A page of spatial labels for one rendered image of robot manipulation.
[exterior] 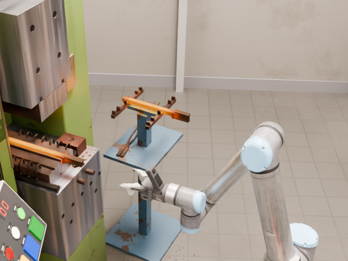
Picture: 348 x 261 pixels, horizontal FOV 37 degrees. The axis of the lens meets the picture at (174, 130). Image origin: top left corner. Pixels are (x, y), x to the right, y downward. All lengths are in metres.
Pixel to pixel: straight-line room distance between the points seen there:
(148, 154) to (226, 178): 0.78
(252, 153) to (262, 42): 2.99
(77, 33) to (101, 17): 2.10
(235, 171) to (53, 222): 0.92
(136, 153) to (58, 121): 0.49
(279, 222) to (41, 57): 1.14
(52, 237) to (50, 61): 0.90
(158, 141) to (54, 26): 1.10
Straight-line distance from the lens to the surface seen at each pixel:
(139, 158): 2.86
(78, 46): 2.64
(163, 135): 3.03
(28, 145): 2.56
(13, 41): 2.04
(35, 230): 2.12
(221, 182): 2.24
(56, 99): 2.29
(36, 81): 2.14
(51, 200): 2.45
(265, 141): 1.88
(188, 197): 2.21
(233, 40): 4.76
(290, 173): 4.05
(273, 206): 2.01
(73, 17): 2.56
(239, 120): 4.54
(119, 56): 4.85
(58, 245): 2.66
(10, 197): 2.08
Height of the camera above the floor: 2.51
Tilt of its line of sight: 35 degrees down
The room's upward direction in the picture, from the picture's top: 2 degrees clockwise
